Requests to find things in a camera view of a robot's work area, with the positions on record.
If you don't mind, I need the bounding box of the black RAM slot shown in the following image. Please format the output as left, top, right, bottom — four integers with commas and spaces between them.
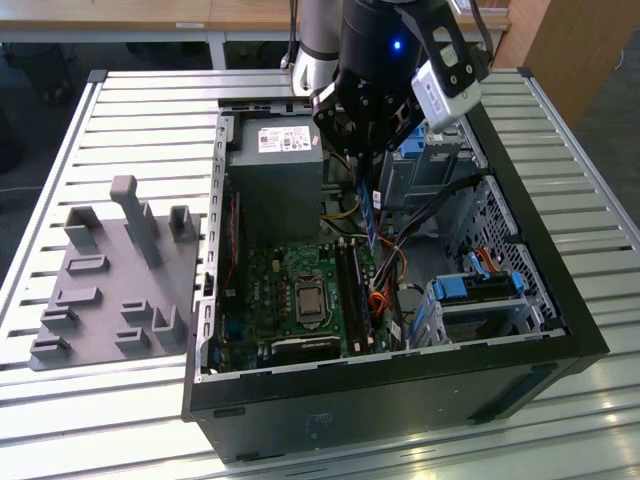
334, 238, 365, 357

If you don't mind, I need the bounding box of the grey parts rack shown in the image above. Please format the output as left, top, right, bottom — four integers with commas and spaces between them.
29, 174, 209, 372

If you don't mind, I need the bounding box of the orange flat wire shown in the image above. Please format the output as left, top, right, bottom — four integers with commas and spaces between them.
368, 291, 397, 320

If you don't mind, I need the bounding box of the grey metal drive cage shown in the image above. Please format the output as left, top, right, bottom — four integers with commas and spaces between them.
378, 117, 490, 212
407, 272, 557, 352

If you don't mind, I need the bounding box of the thin red wire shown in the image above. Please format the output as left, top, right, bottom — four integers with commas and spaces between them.
225, 193, 240, 297

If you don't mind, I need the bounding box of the black graphics card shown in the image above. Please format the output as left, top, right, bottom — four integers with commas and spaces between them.
269, 335, 344, 365

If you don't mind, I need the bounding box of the green motherboard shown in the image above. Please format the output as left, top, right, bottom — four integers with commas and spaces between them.
214, 239, 401, 374

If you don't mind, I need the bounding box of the black cable bundle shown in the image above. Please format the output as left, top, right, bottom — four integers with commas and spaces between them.
372, 174, 482, 291

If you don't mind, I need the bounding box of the black PC case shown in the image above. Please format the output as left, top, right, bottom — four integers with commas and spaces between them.
180, 92, 611, 464

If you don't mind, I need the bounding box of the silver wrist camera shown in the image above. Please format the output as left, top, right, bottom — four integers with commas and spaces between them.
409, 37, 485, 135

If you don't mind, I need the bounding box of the blue RAM stick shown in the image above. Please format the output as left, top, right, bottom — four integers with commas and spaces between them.
357, 179, 381, 251

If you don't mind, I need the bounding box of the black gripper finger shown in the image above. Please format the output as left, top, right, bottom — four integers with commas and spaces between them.
363, 98, 426, 187
308, 81, 365, 186

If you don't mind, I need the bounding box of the silver CPU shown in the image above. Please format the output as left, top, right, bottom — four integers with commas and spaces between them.
295, 288, 326, 321

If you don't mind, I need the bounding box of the metal CPU socket cover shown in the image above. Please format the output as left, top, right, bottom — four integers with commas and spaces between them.
291, 278, 332, 330

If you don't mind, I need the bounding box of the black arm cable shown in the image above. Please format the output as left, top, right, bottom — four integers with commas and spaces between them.
279, 0, 302, 70

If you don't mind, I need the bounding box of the yellow wire bundle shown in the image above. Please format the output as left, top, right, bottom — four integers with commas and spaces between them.
319, 152, 364, 222

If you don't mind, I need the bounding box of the blue disk carrier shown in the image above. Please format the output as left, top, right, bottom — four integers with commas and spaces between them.
398, 124, 427, 159
431, 272, 525, 305

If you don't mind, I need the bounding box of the wooden desk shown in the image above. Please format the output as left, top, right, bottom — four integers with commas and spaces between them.
0, 0, 512, 71

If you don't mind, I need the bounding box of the grey power supply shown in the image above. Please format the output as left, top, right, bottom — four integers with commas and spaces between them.
227, 117, 326, 247

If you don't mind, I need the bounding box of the wooden cabinet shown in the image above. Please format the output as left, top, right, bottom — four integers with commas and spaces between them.
492, 0, 640, 129

